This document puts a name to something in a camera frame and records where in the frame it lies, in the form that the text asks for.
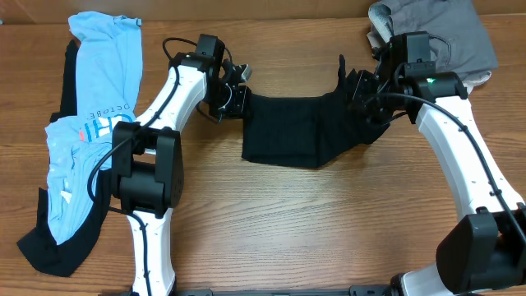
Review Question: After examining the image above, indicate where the black t-shirt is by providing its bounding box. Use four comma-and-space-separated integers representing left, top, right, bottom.
242, 56, 390, 169

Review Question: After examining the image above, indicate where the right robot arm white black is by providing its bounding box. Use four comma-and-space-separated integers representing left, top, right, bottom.
349, 31, 525, 296

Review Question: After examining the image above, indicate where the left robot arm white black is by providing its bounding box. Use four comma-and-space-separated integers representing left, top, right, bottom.
111, 34, 251, 295

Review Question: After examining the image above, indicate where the gray folded garment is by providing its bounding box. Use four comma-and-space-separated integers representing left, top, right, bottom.
368, 0, 498, 80

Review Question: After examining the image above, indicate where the light blue t-shirt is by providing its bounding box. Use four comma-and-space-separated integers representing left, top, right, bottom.
45, 12, 143, 244

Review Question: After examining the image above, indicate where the black garment under blue shirt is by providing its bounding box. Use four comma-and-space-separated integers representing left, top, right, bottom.
17, 40, 110, 277

